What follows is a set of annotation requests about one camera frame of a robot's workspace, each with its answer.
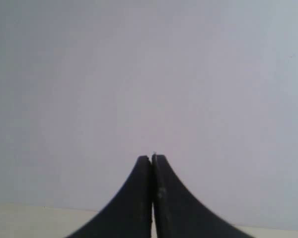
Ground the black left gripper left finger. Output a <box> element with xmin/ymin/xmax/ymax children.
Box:
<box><xmin>68</xmin><ymin>156</ymin><xmax>153</xmax><ymax>238</ymax></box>

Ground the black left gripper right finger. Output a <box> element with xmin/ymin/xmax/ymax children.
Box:
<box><xmin>151</xmin><ymin>154</ymin><xmax>251</xmax><ymax>238</ymax></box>

